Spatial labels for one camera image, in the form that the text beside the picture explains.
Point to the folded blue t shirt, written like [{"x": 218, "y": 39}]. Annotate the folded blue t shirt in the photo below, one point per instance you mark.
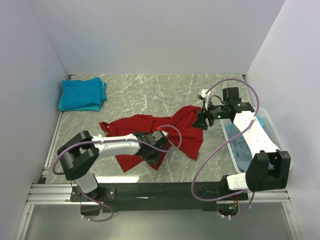
[{"x": 81, "y": 93}]

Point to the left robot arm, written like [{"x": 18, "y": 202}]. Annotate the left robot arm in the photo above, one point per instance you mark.
[{"x": 79, "y": 154}]

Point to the grey blue t shirt in basket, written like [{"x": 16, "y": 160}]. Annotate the grey blue t shirt in basket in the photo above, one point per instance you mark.
[{"x": 240, "y": 149}]

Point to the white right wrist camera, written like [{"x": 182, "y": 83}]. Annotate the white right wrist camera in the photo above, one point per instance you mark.
[{"x": 204, "y": 95}]

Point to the folded teal t shirt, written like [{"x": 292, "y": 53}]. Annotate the folded teal t shirt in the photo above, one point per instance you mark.
[{"x": 82, "y": 108}]

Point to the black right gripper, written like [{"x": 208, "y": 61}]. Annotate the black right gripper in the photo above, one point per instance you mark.
[{"x": 201, "y": 123}]

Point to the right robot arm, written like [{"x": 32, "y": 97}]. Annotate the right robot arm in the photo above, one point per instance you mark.
[{"x": 270, "y": 166}]

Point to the red t shirt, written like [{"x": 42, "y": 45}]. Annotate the red t shirt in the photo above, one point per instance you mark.
[{"x": 192, "y": 138}]

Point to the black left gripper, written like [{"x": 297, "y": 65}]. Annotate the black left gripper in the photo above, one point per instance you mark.
[{"x": 152, "y": 159}]

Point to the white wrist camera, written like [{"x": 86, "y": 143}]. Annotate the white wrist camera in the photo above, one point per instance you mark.
[
  {"x": 204, "y": 95},
  {"x": 160, "y": 136}
]

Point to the teal t shirt in basket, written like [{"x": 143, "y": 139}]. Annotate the teal t shirt in basket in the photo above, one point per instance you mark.
[{"x": 261, "y": 121}]

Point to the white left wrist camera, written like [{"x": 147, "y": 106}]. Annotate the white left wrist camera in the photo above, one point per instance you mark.
[{"x": 160, "y": 136}]

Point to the aluminium frame rail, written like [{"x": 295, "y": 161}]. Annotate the aluminium frame rail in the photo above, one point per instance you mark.
[{"x": 60, "y": 194}]

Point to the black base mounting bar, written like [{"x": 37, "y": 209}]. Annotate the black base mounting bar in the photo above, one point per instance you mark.
[{"x": 155, "y": 196}]

